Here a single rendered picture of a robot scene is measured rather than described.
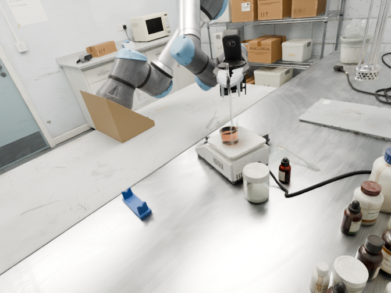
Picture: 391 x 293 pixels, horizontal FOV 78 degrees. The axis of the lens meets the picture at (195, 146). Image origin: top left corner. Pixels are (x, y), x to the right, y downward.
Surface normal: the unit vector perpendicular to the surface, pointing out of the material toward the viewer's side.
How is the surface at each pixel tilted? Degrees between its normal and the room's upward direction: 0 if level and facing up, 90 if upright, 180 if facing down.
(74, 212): 0
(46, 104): 90
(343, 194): 0
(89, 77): 90
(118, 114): 90
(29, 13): 91
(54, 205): 0
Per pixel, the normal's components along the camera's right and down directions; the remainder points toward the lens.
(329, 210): -0.15, -0.83
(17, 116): 0.71, 0.28
